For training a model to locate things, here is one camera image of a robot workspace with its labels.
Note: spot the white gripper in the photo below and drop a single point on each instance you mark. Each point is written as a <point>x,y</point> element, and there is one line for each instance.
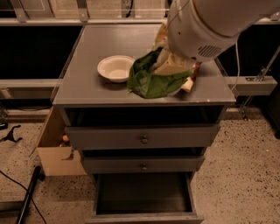
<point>189,35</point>

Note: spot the green rice chip bag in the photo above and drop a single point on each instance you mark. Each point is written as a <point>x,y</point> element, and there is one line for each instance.
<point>147,85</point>

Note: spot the white paper bowl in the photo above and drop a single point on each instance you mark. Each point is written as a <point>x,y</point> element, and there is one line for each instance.
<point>115,68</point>

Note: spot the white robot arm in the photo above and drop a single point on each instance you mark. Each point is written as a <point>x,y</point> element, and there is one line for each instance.
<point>230,17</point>

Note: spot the brown yellow chip bag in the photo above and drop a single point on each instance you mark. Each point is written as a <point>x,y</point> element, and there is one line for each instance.
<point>191,81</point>

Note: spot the grey top drawer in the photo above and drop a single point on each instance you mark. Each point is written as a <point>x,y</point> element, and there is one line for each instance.
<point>89,138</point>

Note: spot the grey drawer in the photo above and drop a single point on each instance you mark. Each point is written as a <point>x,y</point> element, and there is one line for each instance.
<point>89,138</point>
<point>144,198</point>
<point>96,165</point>

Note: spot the grey drawer cabinet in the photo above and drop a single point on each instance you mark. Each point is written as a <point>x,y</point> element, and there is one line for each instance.
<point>85,99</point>

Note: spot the grey middle drawer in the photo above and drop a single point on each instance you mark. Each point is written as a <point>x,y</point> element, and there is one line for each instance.
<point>96,165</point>

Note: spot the grey bottom drawer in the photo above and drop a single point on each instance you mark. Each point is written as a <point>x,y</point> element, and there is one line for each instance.
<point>144,198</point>

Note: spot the orange ball in box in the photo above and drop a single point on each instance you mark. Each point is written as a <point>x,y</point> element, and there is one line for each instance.
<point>65,139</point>

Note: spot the cardboard box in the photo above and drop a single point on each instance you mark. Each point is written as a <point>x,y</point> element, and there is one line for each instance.
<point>56,159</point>

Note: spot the black clamp on floor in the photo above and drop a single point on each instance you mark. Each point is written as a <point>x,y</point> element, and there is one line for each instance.
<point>10,136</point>

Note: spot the black floor pole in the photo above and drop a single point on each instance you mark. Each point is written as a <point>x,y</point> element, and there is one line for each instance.
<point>37,174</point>

